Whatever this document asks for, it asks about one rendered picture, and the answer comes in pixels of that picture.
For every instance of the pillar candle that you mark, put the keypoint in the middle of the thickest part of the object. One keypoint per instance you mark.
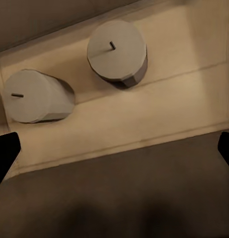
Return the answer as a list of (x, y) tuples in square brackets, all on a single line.
[(117, 52), (31, 96)]

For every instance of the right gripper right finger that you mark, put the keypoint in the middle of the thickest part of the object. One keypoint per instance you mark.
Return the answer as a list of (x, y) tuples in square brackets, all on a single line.
[(223, 145)]

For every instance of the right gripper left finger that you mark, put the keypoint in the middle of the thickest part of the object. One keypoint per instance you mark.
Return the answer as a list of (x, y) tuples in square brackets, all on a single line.
[(9, 149)]

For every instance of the cabinet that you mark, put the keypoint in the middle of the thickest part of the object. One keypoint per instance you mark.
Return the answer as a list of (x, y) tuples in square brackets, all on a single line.
[(141, 162)]

